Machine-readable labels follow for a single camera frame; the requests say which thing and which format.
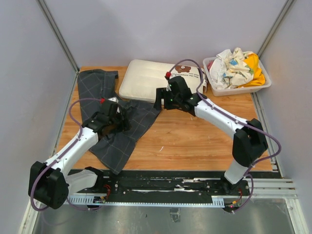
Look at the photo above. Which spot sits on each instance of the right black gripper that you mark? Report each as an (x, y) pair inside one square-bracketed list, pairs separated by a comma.
[(162, 93)]

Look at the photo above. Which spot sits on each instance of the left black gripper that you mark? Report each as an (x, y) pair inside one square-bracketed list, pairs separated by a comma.
[(125, 124)]

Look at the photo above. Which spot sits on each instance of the cream pillow with bear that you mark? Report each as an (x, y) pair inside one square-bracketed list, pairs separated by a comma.
[(143, 77)]

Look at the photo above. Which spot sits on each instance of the dark grey checked pillowcase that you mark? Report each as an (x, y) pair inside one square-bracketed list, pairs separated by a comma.
[(113, 149)]

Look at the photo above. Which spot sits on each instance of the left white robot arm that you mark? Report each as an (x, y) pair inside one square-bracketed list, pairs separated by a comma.
[(50, 182)]

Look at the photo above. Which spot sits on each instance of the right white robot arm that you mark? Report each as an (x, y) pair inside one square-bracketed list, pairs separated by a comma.
[(249, 141)]

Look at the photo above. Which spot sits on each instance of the crumpled patterned white cloth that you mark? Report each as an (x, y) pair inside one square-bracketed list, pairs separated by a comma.
[(232, 69)]

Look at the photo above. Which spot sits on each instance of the yellow cloth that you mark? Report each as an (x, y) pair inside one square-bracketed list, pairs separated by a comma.
[(258, 77)]

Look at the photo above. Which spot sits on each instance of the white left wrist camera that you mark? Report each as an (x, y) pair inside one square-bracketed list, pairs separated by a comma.
[(114, 99)]

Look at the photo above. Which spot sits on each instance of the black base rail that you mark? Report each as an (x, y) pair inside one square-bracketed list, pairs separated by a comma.
[(159, 188)]

